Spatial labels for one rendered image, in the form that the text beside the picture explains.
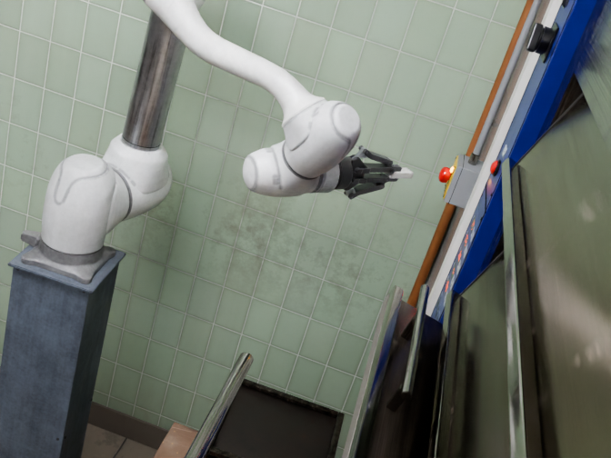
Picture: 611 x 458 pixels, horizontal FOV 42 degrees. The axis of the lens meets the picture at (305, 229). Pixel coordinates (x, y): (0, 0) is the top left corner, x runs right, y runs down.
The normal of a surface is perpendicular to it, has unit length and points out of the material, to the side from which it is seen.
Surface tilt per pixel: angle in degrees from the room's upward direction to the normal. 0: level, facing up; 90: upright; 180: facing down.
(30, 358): 90
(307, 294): 90
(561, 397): 70
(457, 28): 90
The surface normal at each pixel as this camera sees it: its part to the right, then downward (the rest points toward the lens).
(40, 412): -0.17, 0.40
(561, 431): -0.79, -0.61
